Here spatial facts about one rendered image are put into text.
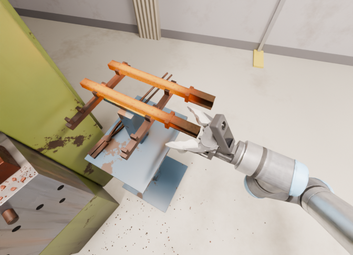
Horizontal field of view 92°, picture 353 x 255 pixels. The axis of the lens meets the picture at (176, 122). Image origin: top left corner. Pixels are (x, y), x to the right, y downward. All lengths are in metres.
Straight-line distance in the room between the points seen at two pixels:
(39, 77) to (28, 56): 0.08
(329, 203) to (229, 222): 1.00
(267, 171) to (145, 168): 0.46
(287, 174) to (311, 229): 1.26
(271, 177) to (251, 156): 0.07
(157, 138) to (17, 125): 0.51
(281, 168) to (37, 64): 0.78
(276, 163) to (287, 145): 1.40
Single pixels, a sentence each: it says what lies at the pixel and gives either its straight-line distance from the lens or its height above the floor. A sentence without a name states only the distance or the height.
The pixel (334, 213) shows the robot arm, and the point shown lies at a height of 1.02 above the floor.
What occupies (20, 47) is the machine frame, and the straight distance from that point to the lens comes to 0.71.
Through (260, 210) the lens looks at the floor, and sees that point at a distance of 1.60.
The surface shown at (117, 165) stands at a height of 0.76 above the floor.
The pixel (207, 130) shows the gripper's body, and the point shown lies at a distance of 0.50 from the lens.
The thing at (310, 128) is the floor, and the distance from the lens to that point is 2.14.
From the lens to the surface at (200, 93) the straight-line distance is 0.56.
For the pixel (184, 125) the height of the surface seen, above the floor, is 1.03.
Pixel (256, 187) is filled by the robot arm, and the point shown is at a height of 0.92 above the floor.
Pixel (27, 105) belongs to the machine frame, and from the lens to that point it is 0.79.
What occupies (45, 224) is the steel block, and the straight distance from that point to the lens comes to 0.99.
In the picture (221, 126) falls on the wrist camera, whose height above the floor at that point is 1.10.
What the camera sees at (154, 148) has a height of 0.76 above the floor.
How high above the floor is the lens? 1.46
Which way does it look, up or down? 59 degrees down
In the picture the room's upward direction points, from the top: straight up
